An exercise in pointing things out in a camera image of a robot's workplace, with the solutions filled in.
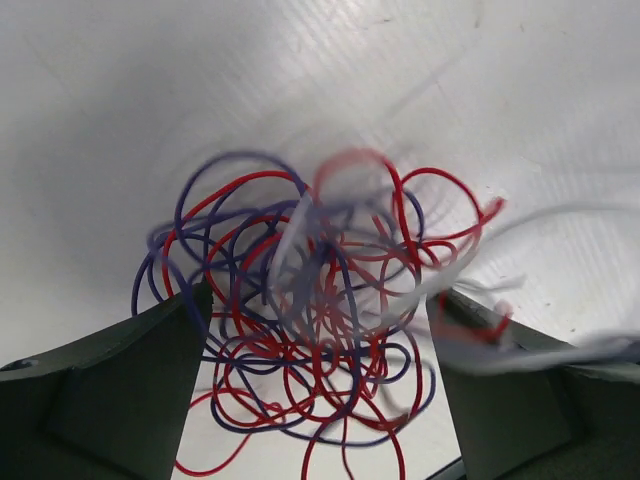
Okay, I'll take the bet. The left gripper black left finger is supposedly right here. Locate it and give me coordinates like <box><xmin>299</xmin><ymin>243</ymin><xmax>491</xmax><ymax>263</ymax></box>
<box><xmin>1</xmin><ymin>295</ymin><xmax>204</xmax><ymax>479</ymax></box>

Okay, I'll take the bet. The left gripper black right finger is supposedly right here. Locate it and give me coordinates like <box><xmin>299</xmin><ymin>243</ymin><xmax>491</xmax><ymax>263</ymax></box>
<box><xmin>427</xmin><ymin>288</ymin><xmax>640</xmax><ymax>480</ymax></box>

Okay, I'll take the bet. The red blue wire bundle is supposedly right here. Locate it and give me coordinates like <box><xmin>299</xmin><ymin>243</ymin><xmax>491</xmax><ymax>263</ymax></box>
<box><xmin>130</xmin><ymin>147</ymin><xmax>516</xmax><ymax>480</ymax></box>

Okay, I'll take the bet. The white wire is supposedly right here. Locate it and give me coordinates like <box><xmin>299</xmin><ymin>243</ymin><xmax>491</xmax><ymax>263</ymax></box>
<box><xmin>269</xmin><ymin>199</ymin><xmax>640</xmax><ymax>376</ymax></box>

